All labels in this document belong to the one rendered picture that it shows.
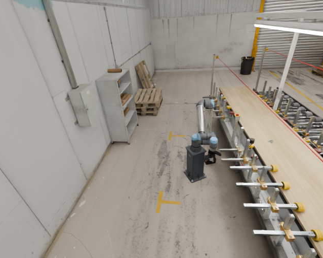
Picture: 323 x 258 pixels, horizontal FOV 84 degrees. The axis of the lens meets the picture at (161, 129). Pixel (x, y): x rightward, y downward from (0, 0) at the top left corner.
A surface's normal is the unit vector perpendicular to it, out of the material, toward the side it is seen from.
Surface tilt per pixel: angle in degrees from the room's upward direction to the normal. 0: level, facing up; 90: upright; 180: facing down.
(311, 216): 0
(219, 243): 0
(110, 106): 90
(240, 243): 0
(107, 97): 90
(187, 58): 90
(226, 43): 90
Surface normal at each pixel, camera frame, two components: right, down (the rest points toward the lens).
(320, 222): -0.07, -0.84
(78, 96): -0.13, 0.54
